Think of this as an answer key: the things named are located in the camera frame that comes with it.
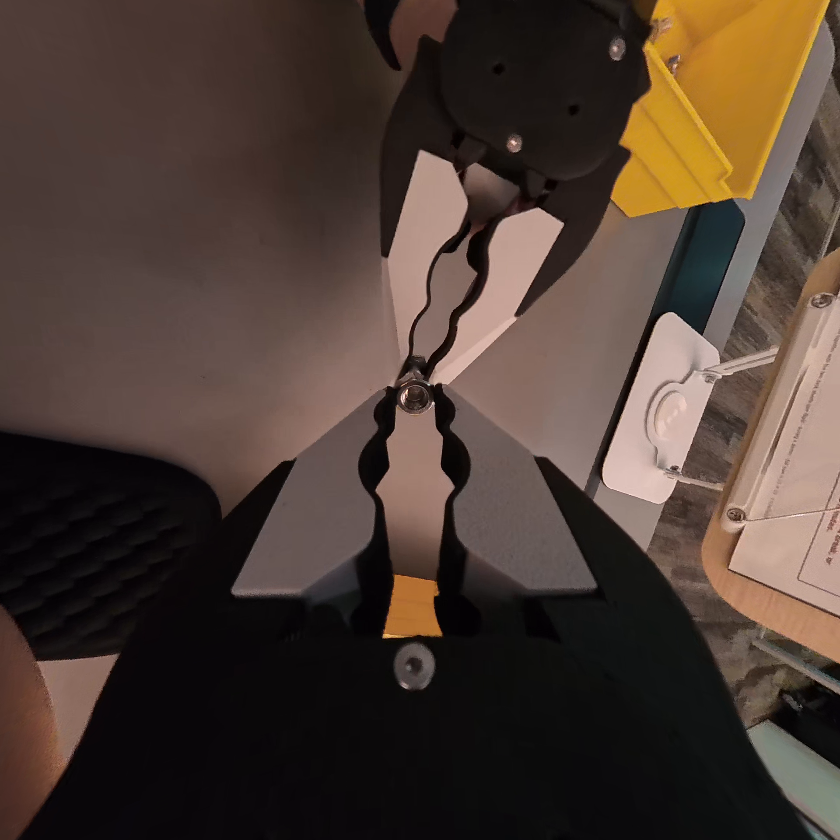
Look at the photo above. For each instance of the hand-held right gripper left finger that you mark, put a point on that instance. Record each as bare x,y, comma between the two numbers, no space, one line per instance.
308,525

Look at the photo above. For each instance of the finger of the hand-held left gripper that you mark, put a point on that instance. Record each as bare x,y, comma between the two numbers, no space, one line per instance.
512,275
420,229

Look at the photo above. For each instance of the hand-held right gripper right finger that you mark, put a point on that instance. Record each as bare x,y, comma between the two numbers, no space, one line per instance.
518,525

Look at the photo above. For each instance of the yellow undivided bin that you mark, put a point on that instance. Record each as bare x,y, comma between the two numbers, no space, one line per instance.
410,604

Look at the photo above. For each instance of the steel hex nut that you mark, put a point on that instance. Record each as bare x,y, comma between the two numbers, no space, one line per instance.
415,369

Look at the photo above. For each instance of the yellow divided parts bin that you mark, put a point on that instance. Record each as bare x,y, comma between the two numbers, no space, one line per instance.
722,98

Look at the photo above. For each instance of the wooden instruction board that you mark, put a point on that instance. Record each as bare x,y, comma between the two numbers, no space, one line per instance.
787,459

